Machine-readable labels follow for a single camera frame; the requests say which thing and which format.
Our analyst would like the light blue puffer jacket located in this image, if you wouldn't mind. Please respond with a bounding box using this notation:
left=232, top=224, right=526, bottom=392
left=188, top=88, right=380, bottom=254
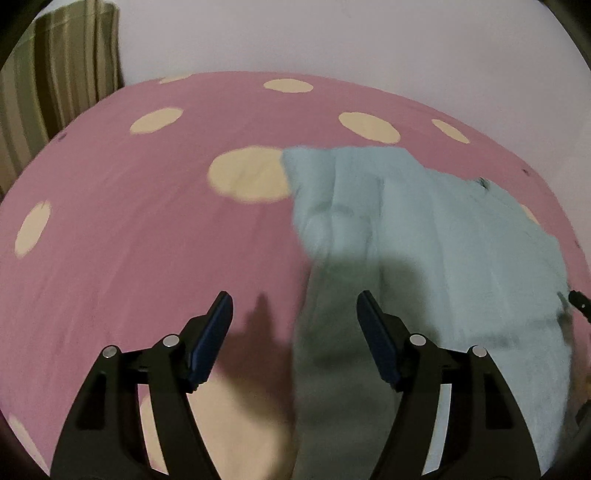
left=282, top=146, right=572, bottom=479

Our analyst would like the pink dotted bed sheet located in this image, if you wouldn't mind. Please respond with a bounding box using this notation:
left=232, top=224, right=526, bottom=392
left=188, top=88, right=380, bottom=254
left=1, top=73, right=590, bottom=479

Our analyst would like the striped green brown curtain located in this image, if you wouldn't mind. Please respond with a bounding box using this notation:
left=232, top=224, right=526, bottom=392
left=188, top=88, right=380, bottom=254
left=1, top=1, right=123, bottom=194

